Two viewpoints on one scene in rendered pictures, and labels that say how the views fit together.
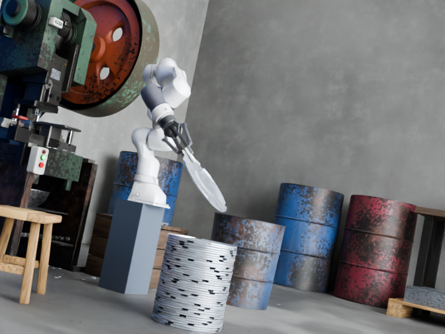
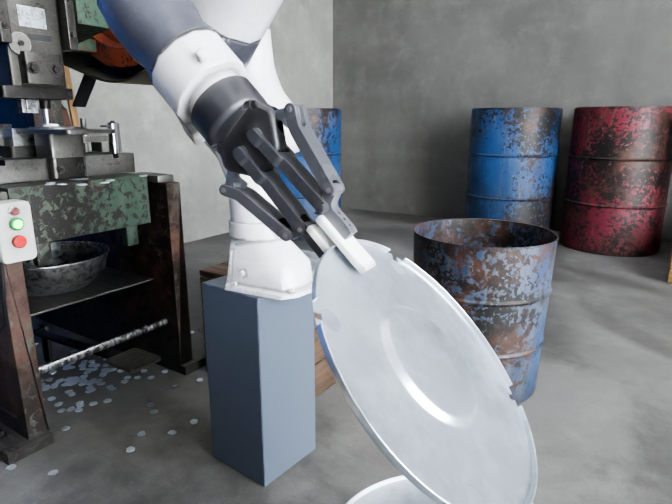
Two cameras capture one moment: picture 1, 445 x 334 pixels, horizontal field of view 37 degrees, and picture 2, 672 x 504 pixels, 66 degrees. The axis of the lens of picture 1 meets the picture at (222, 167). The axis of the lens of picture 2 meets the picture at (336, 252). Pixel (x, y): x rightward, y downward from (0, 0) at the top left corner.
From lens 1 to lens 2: 2.34 m
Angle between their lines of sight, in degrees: 19
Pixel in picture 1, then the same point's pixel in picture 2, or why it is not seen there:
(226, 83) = not seen: outside the picture
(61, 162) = (98, 202)
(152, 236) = (299, 348)
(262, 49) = not seen: outside the picture
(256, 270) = (517, 339)
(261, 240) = (521, 284)
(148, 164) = not seen: hidden behind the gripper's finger
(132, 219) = (242, 333)
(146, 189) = (259, 260)
